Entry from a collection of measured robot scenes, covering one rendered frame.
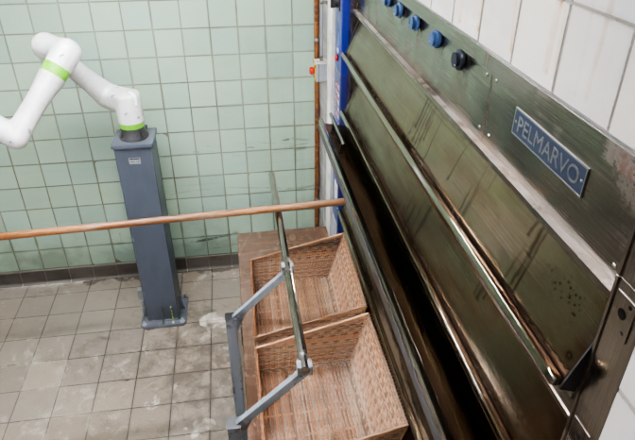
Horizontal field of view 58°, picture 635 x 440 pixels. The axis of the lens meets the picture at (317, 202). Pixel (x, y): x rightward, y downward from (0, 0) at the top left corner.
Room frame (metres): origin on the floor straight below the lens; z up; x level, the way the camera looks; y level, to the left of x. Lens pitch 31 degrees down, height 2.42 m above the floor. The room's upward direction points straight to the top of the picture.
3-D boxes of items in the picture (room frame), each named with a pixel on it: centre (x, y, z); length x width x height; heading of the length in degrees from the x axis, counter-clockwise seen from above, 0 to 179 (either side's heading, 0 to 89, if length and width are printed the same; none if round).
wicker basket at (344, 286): (2.04, 0.06, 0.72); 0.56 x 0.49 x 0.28; 8
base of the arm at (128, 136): (2.77, 0.95, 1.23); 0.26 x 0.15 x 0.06; 8
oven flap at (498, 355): (1.52, -0.28, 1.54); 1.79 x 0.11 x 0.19; 9
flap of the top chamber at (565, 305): (1.52, -0.28, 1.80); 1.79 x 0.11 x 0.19; 9
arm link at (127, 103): (2.72, 0.96, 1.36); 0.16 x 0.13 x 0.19; 53
